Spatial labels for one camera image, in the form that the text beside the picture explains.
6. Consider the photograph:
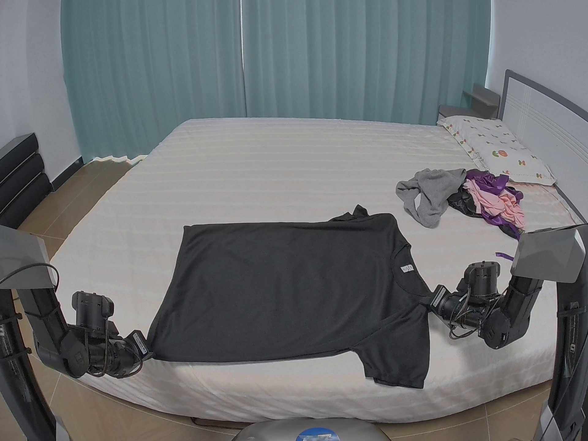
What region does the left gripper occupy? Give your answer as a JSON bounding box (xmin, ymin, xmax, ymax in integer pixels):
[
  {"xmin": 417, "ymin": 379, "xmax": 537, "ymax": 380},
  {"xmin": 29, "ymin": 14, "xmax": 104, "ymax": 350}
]
[{"xmin": 120, "ymin": 330, "xmax": 152, "ymax": 369}]

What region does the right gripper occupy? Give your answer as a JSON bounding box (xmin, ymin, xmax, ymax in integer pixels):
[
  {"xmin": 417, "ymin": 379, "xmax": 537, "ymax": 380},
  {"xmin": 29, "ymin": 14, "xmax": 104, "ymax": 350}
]
[{"xmin": 427, "ymin": 284, "xmax": 460, "ymax": 321}]

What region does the black T-shirt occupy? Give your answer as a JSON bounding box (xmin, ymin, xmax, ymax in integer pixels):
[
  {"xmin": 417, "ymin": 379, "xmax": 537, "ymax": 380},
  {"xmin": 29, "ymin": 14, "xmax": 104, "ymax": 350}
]
[{"xmin": 147, "ymin": 204, "xmax": 432, "ymax": 390}]

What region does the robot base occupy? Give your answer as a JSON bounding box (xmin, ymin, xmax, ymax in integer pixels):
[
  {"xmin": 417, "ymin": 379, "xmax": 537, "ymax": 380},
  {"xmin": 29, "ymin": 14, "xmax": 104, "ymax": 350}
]
[{"xmin": 230, "ymin": 418, "xmax": 384, "ymax": 441}]

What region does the pile of clothes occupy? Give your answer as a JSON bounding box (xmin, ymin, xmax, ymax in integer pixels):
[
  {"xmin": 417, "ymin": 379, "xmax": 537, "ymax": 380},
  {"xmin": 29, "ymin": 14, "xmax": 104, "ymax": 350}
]
[{"xmin": 448, "ymin": 169, "xmax": 526, "ymax": 263}]

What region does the bed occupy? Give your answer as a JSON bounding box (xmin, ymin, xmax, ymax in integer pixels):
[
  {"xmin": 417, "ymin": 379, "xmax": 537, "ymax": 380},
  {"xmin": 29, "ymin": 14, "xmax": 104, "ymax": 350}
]
[{"xmin": 46, "ymin": 68, "xmax": 588, "ymax": 424}]

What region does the grey garment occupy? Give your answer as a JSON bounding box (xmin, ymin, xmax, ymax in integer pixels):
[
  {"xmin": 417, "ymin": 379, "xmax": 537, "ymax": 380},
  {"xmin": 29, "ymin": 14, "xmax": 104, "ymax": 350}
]
[{"xmin": 396, "ymin": 167, "xmax": 468, "ymax": 228}]

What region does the white printed pillow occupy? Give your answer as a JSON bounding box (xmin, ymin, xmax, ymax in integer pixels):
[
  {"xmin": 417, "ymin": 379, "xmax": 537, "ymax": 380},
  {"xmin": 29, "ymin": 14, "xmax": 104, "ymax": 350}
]
[{"xmin": 436, "ymin": 114, "xmax": 557, "ymax": 186}]

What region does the grey bedside table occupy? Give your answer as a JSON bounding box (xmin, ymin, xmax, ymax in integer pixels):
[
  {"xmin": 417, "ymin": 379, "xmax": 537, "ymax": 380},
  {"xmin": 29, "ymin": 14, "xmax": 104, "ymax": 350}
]
[{"xmin": 438, "ymin": 83, "xmax": 501, "ymax": 119}]

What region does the blue-green curtain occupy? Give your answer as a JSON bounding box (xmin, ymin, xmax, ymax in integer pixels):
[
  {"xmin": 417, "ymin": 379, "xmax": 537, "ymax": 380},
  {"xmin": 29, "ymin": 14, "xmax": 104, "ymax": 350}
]
[
  {"xmin": 60, "ymin": 0, "xmax": 246, "ymax": 163},
  {"xmin": 241, "ymin": 0, "xmax": 491, "ymax": 124}
]

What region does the black cable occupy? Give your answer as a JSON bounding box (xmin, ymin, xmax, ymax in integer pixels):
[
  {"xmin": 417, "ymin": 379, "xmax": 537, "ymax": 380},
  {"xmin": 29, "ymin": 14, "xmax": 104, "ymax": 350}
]
[
  {"xmin": 448, "ymin": 322, "xmax": 481, "ymax": 340},
  {"xmin": 190, "ymin": 415, "xmax": 242, "ymax": 431},
  {"xmin": 0, "ymin": 264, "xmax": 60, "ymax": 294}
]

